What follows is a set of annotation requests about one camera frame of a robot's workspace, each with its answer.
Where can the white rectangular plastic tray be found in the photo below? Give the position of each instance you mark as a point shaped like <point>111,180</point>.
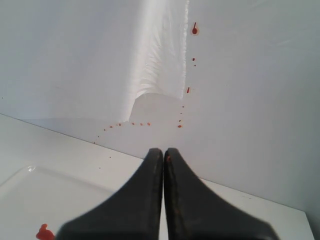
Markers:
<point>37,195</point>

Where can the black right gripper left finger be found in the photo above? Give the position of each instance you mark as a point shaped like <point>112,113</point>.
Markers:
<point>131,213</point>

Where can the red sauce blob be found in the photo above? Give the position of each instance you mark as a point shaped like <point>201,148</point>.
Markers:
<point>44,233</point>

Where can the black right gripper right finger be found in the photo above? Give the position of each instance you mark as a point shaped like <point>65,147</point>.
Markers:
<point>195,212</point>

